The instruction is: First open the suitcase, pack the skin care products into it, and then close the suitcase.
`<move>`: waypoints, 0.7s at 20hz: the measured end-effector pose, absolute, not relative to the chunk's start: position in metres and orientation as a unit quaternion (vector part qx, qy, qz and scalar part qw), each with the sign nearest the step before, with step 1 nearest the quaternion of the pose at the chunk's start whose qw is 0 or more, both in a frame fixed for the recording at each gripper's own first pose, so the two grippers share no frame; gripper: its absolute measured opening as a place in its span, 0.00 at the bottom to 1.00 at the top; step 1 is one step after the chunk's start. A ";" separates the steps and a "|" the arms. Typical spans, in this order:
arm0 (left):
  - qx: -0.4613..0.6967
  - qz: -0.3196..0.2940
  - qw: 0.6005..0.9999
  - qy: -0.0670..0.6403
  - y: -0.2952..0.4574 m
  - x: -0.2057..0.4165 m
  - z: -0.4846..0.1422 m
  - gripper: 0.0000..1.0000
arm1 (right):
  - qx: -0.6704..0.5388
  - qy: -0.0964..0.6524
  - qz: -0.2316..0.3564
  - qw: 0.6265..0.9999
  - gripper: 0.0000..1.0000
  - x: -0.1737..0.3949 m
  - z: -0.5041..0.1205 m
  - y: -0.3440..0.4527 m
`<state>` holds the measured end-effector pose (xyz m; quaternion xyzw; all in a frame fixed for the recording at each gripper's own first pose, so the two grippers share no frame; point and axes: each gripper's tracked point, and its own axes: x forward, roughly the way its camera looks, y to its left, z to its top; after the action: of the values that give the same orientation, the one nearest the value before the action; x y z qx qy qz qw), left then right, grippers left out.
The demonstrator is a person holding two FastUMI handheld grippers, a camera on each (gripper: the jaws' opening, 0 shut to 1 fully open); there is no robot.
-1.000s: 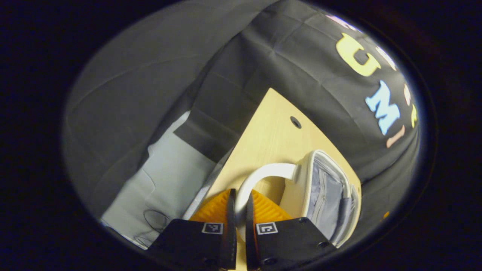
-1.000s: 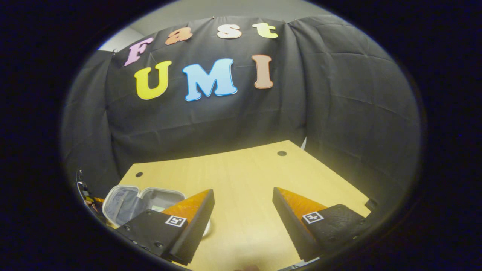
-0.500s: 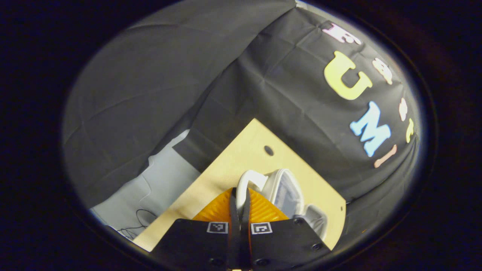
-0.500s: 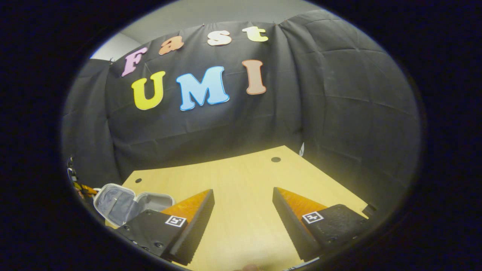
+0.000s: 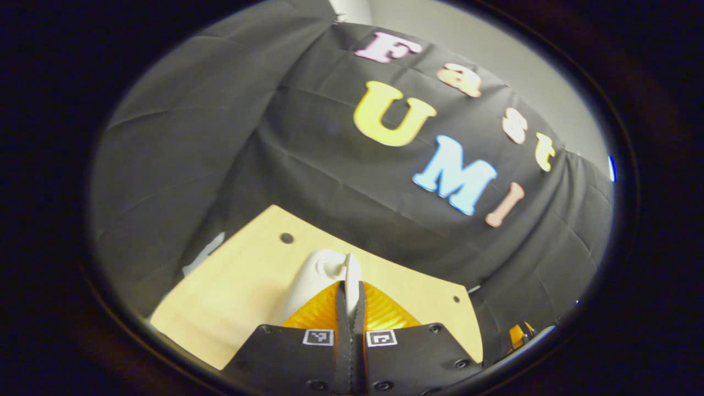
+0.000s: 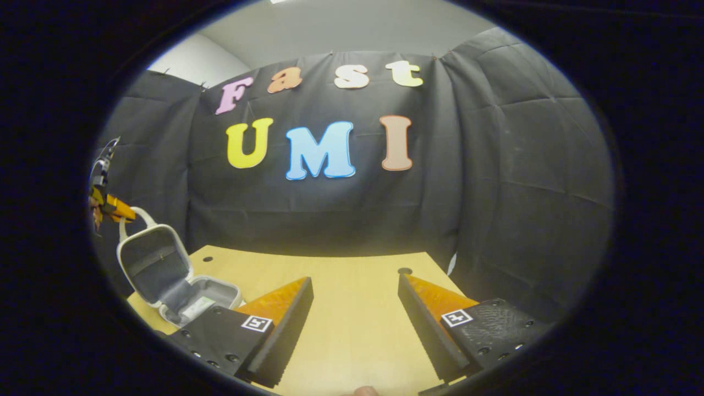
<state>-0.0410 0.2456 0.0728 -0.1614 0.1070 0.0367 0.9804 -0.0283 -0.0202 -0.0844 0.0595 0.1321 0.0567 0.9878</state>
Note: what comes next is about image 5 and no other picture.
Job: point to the black backdrop cloth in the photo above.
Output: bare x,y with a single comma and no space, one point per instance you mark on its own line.
308,165

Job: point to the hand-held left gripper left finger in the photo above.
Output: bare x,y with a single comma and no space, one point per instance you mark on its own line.
342,346

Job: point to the white suitcase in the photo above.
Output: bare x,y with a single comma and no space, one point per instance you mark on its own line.
316,275

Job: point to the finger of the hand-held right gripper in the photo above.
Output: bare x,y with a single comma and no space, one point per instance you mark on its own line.
517,335

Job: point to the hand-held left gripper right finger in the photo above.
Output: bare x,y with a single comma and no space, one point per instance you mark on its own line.
358,352

